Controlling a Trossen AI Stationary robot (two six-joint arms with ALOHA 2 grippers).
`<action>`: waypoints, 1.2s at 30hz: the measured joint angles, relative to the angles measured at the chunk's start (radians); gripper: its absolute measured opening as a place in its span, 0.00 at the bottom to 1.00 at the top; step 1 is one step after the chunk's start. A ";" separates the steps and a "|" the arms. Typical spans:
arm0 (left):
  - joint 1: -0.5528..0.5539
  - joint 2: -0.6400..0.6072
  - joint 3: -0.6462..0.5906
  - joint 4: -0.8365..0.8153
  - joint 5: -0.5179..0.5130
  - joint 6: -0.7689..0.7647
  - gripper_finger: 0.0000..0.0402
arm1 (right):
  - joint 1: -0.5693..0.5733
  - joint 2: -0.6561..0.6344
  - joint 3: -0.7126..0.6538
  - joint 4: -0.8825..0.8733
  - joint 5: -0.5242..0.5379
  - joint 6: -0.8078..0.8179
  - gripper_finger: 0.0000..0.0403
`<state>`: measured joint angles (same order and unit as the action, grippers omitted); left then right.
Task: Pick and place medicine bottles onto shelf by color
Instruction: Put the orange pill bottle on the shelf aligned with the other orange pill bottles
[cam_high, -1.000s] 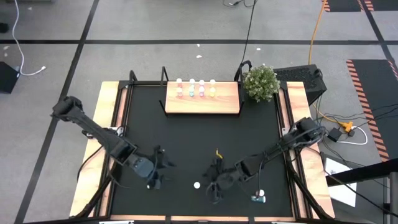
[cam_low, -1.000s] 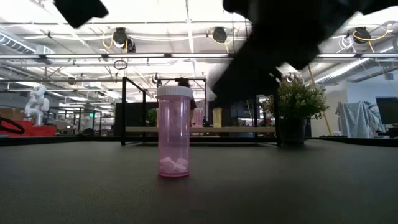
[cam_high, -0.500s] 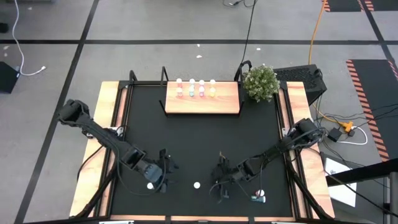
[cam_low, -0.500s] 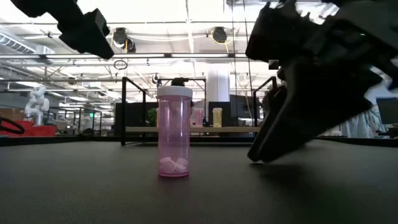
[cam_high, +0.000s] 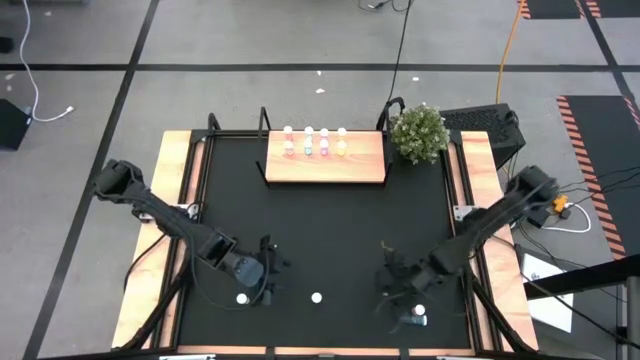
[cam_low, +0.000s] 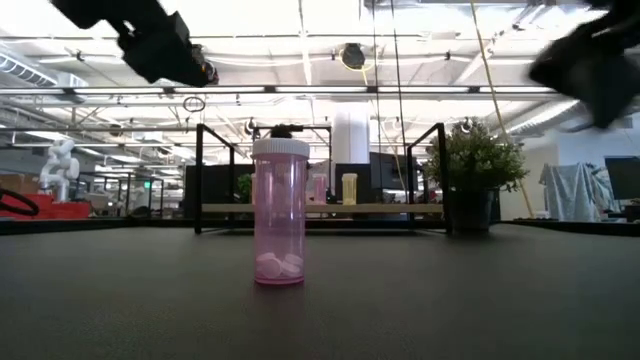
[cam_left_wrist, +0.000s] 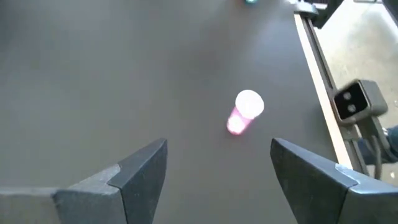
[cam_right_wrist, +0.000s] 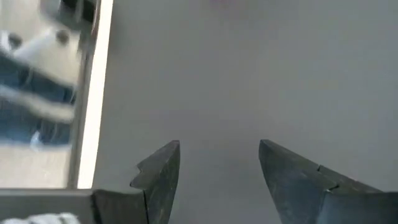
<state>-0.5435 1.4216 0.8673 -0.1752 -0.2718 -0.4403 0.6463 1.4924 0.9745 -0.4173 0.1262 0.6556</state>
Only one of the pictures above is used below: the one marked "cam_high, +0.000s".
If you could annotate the grey post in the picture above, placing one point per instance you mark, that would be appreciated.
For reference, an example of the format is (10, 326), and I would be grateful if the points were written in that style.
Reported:
(632, 325)

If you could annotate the wooden table side board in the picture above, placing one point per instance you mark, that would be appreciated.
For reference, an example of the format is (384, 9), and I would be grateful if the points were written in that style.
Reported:
(480, 150)
(175, 150)

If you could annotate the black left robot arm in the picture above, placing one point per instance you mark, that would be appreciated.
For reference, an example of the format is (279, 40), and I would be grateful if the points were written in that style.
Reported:
(165, 217)

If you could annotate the orange medicine bottle white cap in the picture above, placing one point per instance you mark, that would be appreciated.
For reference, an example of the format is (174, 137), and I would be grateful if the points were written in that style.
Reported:
(288, 146)
(419, 310)
(288, 131)

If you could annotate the black box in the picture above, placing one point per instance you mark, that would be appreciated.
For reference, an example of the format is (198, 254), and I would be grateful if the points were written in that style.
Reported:
(12, 125)

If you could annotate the black computer case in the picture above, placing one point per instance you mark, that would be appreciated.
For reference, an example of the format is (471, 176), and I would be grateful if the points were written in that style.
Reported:
(485, 125)

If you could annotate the black metal table frame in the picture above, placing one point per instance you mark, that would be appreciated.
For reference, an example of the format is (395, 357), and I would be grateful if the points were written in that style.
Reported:
(235, 133)

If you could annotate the wooden shelf black metal frame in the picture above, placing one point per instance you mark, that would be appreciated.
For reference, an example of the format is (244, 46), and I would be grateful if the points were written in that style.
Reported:
(330, 167)

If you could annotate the black power adapter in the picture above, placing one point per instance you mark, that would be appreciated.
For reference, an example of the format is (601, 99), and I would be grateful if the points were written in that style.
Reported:
(539, 216)

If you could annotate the black beam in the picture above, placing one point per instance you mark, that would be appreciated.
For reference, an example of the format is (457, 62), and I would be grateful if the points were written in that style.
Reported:
(590, 275)

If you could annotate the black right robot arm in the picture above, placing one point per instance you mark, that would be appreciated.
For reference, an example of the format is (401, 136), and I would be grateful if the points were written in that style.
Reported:
(500, 210)

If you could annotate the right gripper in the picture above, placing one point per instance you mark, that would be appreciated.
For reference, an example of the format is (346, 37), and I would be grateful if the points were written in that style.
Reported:
(415, 277)

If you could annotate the white paper sheet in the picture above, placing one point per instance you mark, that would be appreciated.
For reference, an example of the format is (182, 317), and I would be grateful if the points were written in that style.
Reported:
(555, 312)

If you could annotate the clear bottle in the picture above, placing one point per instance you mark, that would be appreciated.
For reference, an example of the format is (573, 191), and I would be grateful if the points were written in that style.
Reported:
(309, 131)

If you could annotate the person's foot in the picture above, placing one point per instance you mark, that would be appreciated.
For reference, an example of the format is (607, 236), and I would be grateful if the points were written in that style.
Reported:
(5, 45)

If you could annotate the green potted plant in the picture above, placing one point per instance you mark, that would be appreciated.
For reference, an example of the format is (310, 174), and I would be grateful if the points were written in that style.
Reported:
(420, 132)

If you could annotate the orange power plug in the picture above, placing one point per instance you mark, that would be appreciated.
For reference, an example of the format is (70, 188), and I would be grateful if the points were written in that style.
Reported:
(560, 202)

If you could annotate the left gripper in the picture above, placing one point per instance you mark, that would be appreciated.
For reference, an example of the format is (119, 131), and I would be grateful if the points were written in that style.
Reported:
(266, 270)

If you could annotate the black mat orange striped edge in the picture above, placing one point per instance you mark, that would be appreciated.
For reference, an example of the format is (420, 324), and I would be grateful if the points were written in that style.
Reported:
(550, 7)
(620, 6)
(610, 150)

